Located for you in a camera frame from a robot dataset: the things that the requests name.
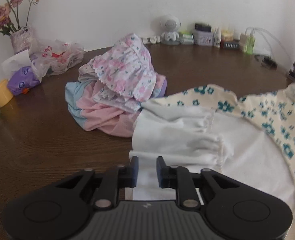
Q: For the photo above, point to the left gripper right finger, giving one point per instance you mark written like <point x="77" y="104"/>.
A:
<point x="193" y="190"/>

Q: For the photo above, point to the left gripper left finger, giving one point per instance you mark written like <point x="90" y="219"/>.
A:
<point x="101" y="190"/>

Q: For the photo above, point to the cream teal flower garment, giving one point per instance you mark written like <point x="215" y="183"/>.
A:
<point x="250" y="139"/>

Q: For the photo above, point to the pastel pink blue clothes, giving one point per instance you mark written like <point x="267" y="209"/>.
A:
<point x="90" y="115"/>

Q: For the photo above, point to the pink floral folded clothes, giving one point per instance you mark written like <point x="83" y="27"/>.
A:
<point x="125" y="75"/>

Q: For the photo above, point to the purple tissue pack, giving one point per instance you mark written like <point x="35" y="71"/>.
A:
<point x="22" y="81"/>

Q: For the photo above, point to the clear plastic bag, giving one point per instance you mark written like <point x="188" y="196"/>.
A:
<point x="54" y="57"/>

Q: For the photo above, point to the yellow cup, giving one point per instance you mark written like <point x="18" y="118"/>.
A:
<point x="5" y="94"/>

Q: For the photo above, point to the dark red gift box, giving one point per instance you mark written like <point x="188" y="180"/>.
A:
<point x="230" y="45"/>

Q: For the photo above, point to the green white small boxes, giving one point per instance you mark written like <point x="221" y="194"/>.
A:
<point x="186" y="38"/>

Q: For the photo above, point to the floral tin box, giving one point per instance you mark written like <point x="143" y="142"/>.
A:
<point x="203" y="38"/>

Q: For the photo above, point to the white clip row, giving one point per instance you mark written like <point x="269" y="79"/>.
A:
<point x="151" y="40"/>

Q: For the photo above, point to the green spray bottle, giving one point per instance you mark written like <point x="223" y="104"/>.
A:
<point x="249" y="45"/>

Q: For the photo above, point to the white spray bottle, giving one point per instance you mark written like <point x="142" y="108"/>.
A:
<point x="217" y="38"/>

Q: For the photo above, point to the white charger plug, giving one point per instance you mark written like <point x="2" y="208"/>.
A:
<point x="243" y="42"/>

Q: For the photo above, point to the yellow cake box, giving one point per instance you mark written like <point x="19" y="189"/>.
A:
<point x="227" y="35"/>

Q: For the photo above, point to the black device on tin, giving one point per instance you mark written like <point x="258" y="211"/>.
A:
<point x="203" y="27"/>

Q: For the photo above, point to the white round robot toy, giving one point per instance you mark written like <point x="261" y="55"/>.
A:
<point x="167" y="27"/>

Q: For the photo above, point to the flower vase with roses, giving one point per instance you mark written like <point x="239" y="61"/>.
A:
<point x="22" y="36"/>

